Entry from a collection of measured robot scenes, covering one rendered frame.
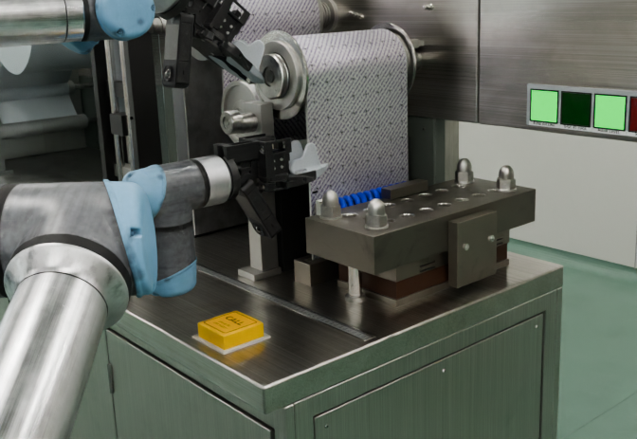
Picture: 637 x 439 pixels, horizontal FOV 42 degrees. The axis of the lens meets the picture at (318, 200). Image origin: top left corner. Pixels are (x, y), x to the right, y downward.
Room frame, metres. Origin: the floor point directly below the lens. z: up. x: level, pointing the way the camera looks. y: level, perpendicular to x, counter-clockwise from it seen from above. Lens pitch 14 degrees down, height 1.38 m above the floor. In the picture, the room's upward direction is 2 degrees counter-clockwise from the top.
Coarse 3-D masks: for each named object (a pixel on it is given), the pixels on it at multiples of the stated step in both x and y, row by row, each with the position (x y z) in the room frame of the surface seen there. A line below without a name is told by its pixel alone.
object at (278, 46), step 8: (264, 48) 1.40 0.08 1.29; (272, 48) 1.38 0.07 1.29; (280, 48) 1.36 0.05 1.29; (288, 48) 1.35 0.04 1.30; (288, 56) 1.35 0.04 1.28; (288, 64) 1.35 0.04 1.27; (296, 64) 1.34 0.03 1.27; (296, 72) 1.33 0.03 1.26; (296, 80) 1.33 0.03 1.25; (296, 88) 1.34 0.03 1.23; (264, 96) 1.40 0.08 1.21; (288, 96) 1.35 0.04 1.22; (296, 96) 1.34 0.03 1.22; (280, 104) 1.37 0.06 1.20; (288, 104) 1.35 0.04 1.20; (304, 104) 1.38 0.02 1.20
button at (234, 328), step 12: (240, 312) 1.15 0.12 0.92; (204, 324) 1.11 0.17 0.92; (216, 324) 1.10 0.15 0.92; (228, 324) 1.10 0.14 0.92; (240, 324) 1.10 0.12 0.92; (252, 324) 1.10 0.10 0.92; (204, 336) 1.10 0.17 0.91; (216, 336) 1.08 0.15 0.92; (228, 336) 1.07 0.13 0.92; (240, 336) 1.08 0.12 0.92; (252, 336) 1.09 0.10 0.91; (228, 348) 1.07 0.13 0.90
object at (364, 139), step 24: (360, 96) 1.41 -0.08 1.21; (384, 96) 1.45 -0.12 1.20; (312, 120) 1.34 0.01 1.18; (336, 120) 1.38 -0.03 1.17; (360, 120) 1.41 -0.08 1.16; (384, 120) 1.45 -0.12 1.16; (336, 144) 1.38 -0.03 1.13; (360, 144) 1.41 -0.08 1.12; (384, 144) 1.45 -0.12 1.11; (336, 168) 1.38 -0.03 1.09; (360, 168) 1.41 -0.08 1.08; (384, 168) 1.45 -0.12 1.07; (408, 168) 1.49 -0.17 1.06
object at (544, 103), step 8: (536, 96) 1.37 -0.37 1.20; (544, 96) 1.36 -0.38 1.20; (552, 96) 1.34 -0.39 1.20; (536, 104) 1.37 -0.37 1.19; (544, 104) 1.36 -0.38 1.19; (552, 104) 1.34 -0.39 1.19; (536, 112) 1.37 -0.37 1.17; (544, 112) 1.35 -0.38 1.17; (552, 112) 1.34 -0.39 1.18; (544, 120) 1.35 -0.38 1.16; (552, 120) 1.34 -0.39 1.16
